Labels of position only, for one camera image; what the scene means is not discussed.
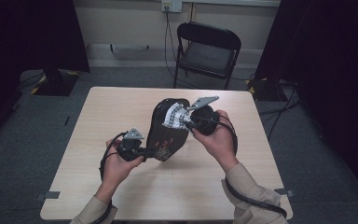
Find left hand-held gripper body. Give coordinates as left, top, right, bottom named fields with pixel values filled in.
left=116, top=127, right=145, bottom=162

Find dark curtain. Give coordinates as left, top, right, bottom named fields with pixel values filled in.
left=255, top=0, right=358, bottom=203
left=0, top=0, right=90, bottom=147

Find person's left hand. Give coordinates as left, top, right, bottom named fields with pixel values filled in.
left=101, top=138, right=145, bottom=194

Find black wall socket cable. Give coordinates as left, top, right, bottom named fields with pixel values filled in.
left=163, top=8, right=181, bottom=79

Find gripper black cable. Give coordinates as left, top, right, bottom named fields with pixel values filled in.
left=195, top=114, right=289, bottom=219
left=89, top=132, right=129, bottom=224

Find black stand base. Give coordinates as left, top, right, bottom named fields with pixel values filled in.
left=246, top=77, right=288, bottom=103
left=31, top=68, right=80, bottom=97

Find white wall socket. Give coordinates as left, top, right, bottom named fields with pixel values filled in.
left=161, top=0, right=184, bottom=13

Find grey tape strip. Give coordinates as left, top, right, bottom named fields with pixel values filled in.
left=35, top=190, right=62, bottom=202
left=273, top=188, right=296, bottom=198

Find black floral pouch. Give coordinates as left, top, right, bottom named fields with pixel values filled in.
left=145, top=97, right=191, bottom=162

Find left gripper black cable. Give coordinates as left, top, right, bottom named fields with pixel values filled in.
left=89, top=132, right=129, bottom=224

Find person's right hand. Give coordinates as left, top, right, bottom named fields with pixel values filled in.
left=192, top=109, right=241, bottom=173

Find white checkered cloth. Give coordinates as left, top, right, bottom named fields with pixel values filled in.
left=161, top=102, right=194, bottom=131

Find black floor cables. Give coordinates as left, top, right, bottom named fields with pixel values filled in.
left=257, top=81, right=302, bottom=141

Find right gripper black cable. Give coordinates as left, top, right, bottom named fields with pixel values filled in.
left=195, top=114, right=289, bottom=219

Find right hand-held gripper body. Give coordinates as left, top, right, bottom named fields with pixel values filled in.
left=186, top=95, right=220, bottom=136

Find black folding chair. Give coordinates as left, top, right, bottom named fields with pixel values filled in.
left=172, top=21, right=242, bottom=91

